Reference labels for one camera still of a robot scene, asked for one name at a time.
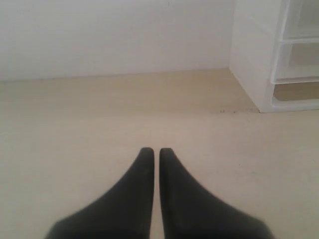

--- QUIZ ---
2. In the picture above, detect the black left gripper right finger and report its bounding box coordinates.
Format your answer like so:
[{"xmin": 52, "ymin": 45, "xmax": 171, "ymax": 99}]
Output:
[{"xmin": 159, "ymin": 148, "xmax": 274, "ymax": 239}]

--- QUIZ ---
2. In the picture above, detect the translucent plastic container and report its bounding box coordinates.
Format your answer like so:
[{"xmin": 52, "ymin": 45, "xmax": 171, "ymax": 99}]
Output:
[{"xmin": 271, "ymin": 38, "xmax": 319, "ymax": 85}]

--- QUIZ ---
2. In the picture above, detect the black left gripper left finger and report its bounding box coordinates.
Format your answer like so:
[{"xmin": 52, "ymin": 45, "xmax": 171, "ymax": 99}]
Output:
[{"xmin": 46, "ymin": 147, "xmax": 155, "ymax": 239}]

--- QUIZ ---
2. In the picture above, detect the white plastic drawer cabinet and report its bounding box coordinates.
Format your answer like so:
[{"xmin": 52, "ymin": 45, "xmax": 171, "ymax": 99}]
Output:
[{"xmin": 228, "ymin": 0, "xmax": 319, "ymax": 113}]

